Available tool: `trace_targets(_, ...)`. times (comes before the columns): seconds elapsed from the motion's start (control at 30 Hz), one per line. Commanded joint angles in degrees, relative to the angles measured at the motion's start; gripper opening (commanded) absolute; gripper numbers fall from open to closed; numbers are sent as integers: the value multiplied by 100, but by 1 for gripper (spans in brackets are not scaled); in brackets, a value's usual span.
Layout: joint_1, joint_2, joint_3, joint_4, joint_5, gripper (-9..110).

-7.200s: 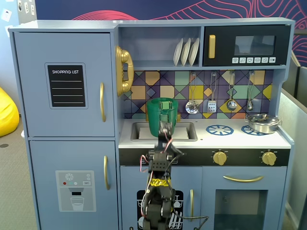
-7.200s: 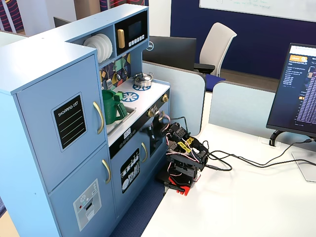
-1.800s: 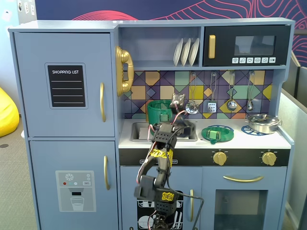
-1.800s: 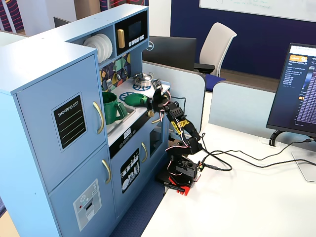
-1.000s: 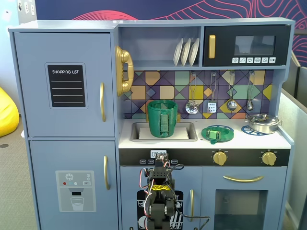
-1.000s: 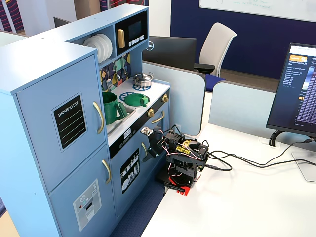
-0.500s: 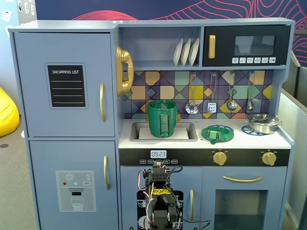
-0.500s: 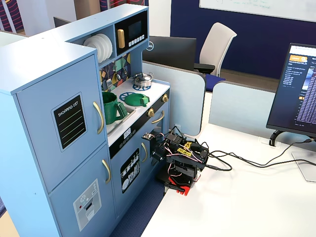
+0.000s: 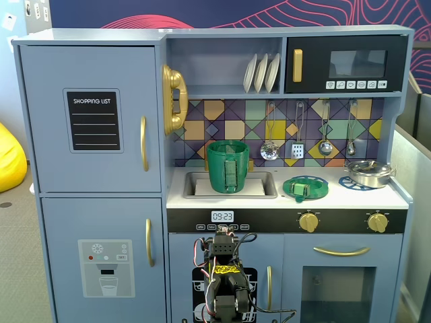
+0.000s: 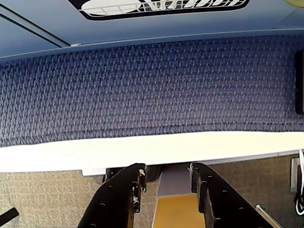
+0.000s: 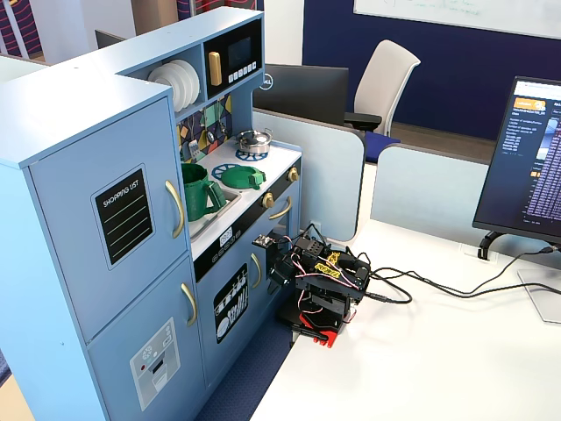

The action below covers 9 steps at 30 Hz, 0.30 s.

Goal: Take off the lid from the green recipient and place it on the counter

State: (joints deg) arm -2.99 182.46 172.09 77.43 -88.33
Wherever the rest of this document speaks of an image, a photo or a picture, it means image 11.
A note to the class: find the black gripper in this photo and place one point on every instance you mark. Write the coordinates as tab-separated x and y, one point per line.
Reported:
278	264

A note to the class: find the green pitcher lid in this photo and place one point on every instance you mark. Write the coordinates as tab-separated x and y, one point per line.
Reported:
239	176

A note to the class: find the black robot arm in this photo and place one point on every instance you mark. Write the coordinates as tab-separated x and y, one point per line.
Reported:
315	250

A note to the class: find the red robot base clamp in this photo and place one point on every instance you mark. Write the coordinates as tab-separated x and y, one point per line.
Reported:
324	329

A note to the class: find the gold stove knob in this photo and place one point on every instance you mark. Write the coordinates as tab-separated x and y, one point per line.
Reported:
267	200
293	174

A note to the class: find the white toy sink basin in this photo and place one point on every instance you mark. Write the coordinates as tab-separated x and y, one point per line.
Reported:
210	221

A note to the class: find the light blue desk divider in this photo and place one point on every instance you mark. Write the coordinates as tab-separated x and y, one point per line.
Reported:
421	188
324	175

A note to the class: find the green pitcher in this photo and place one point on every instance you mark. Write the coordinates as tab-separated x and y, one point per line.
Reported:
197	193

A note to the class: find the metal toy pot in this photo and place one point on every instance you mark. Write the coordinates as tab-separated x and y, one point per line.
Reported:
253	142

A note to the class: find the grey ice dispenser decal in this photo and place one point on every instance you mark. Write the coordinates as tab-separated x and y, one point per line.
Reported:
155	364

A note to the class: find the black shopping list board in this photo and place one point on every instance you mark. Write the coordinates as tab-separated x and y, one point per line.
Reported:
125	217

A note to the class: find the black Dell monitor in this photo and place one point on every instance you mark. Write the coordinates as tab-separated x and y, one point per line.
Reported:
302	92

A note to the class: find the white toy plate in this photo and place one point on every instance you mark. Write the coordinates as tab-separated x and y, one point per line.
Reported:
179	90
193	83
158	75

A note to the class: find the white office chair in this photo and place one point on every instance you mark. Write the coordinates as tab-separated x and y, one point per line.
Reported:
385	83

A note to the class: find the black toy microwave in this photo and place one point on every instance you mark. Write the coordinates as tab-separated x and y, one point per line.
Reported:
239	52

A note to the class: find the light blue toy kitchen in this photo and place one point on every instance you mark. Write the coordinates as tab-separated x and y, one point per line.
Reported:
66	153

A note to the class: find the computer monitor with lit screen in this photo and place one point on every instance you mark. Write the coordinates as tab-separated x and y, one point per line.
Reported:
526	153

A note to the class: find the whiteboard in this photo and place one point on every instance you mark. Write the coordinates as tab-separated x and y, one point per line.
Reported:
456	13

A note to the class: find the small wrist camera board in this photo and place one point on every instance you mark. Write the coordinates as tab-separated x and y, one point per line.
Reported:
263	240

